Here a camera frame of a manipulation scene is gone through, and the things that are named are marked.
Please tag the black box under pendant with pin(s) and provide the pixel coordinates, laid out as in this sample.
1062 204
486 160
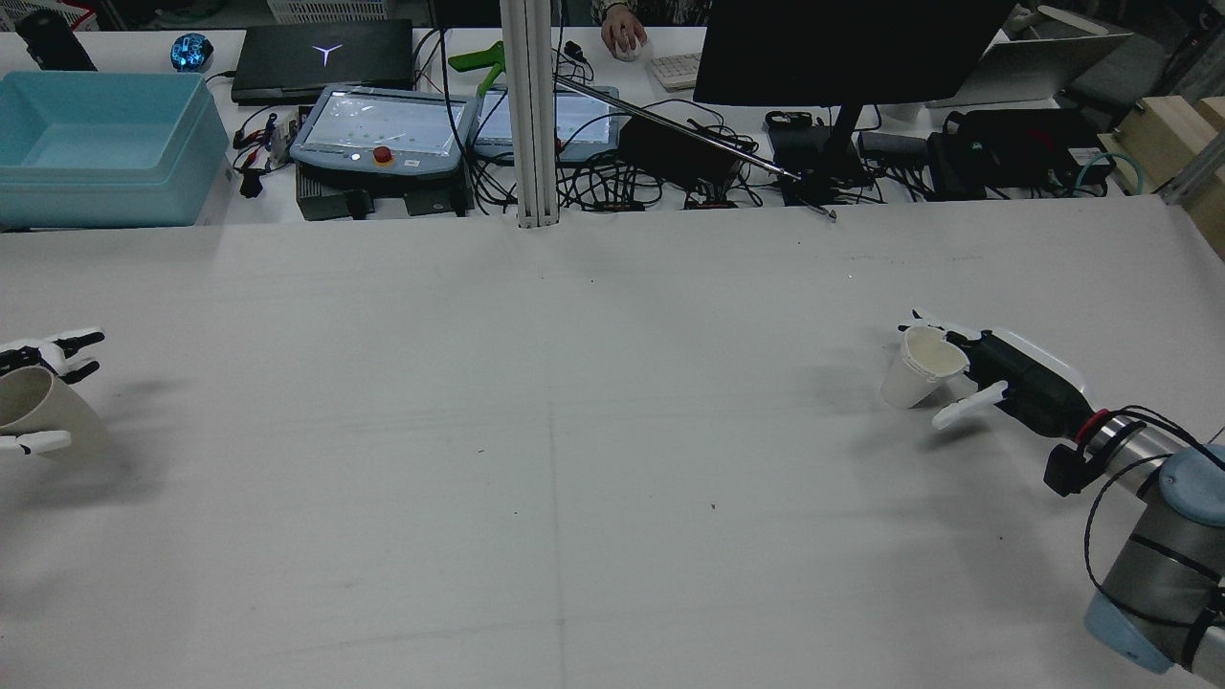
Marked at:
335 201

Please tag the teach pendant with red button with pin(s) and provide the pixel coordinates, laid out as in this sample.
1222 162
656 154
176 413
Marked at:
383 129

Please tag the white computer mouse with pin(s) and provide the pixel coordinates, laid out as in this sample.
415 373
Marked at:
628 52

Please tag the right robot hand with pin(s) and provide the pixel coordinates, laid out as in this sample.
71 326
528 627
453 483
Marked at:
1029 383

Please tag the black computer monitor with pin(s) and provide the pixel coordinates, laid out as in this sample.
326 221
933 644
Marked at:
842 48

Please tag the white aluminium profile post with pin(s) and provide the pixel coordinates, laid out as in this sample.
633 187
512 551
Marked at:
531 115

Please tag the silver laptop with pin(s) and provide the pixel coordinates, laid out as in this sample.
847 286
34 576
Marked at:
1034 67

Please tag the white keyboard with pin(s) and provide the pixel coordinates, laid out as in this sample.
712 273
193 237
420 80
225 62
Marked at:
678 72

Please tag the black power adapter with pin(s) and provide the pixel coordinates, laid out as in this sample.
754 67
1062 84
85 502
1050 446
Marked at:
675 153

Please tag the white plastic basket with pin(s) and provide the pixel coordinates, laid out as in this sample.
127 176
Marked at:
325 10

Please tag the white paper cup torn rim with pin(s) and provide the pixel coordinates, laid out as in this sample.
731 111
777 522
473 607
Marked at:
907 381

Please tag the light blue plastic bin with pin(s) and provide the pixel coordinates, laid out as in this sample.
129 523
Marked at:
105 144

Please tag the black equipment case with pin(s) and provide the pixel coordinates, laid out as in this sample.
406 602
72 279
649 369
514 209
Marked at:
1014 148

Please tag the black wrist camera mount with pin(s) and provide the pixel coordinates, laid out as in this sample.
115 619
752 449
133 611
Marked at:
1067 471

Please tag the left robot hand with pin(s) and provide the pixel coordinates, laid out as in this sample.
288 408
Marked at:
67 346

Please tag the black laptop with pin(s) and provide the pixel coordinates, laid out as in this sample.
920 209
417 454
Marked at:
325 57

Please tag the wooden box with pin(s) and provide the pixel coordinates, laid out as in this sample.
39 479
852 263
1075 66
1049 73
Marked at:
1182 129

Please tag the blue glowing round gadget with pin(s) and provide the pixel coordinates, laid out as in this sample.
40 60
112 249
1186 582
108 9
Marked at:
191 53

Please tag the beige paper cup smooth rim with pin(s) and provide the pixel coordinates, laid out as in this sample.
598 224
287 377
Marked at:
53 411

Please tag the grey teach pendant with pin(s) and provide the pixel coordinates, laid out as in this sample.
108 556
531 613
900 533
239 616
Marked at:
584 120

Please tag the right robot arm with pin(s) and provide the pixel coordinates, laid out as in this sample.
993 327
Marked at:
1168 565

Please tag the person's hand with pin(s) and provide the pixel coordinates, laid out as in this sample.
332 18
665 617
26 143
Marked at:
620 24

